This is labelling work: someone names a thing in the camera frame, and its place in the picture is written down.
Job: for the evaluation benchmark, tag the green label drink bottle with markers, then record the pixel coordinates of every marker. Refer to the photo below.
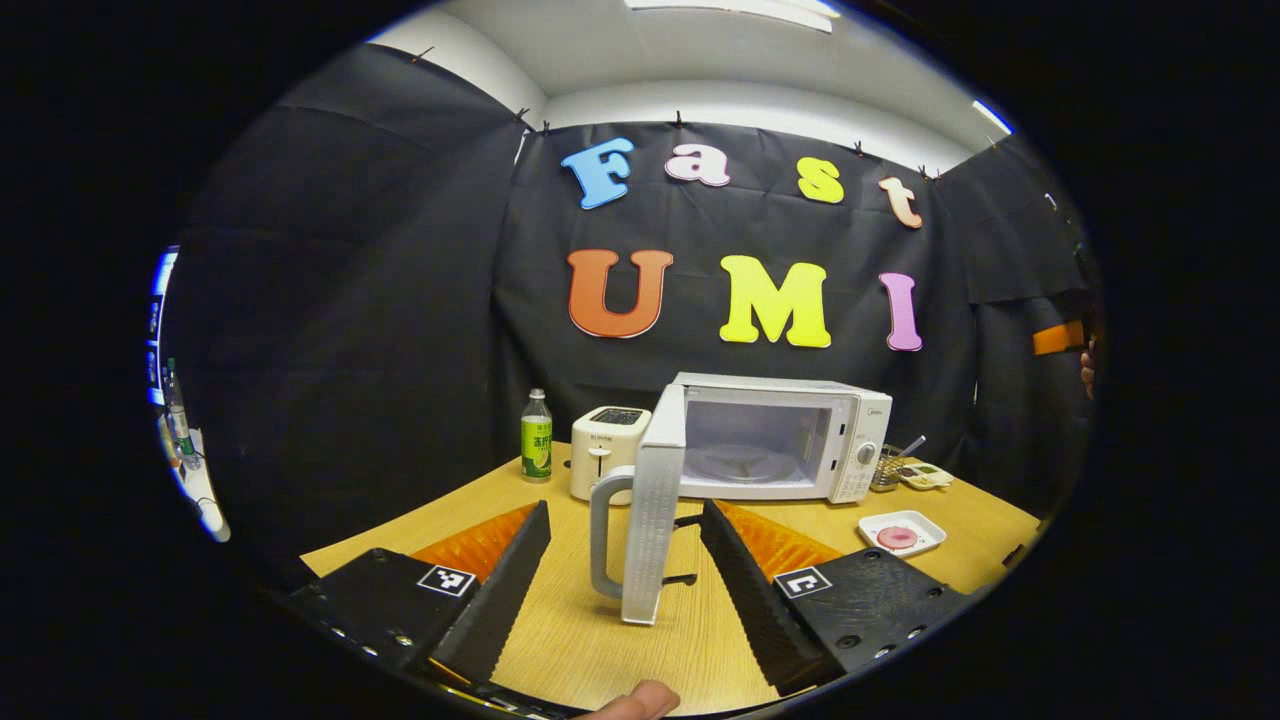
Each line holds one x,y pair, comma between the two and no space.
536,450

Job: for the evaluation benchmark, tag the pink meat slice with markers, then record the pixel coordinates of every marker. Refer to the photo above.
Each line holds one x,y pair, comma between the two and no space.
897,537

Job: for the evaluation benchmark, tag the black backdrop cloth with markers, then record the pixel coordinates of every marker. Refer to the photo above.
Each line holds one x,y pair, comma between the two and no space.
350,300

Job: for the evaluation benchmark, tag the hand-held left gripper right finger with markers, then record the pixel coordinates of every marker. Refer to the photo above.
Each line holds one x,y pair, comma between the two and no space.
745,590

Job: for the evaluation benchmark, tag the slim clear bottle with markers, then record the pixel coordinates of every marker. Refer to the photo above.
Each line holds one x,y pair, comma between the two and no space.
178,420

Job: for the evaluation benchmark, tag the white side table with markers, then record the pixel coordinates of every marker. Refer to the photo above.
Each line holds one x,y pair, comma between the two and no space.
200,500

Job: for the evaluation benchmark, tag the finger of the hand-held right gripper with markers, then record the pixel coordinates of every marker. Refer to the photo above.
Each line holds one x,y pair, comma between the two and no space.
1060,338

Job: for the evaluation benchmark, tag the white divided condiment dish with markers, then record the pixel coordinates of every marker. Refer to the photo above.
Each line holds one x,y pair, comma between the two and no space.
925,475

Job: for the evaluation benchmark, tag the glass microwave turntable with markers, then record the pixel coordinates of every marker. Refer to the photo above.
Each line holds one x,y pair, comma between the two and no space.
745,465

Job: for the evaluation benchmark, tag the white microwave oven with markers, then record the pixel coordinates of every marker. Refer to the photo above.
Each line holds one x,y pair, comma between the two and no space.
770,395

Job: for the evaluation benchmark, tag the cream toaster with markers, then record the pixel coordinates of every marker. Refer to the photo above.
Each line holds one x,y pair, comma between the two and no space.
600,460

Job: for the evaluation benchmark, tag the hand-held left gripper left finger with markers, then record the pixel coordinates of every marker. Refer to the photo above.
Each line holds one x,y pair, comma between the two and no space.
505,600

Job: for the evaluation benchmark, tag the ceiling light panel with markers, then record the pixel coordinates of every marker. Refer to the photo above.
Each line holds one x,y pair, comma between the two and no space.
992,116
730,12

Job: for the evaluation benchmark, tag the bright computer screen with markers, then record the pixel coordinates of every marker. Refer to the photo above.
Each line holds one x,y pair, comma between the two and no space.
162,300

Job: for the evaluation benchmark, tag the white square plate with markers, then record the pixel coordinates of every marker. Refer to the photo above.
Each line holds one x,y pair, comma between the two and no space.
930,530

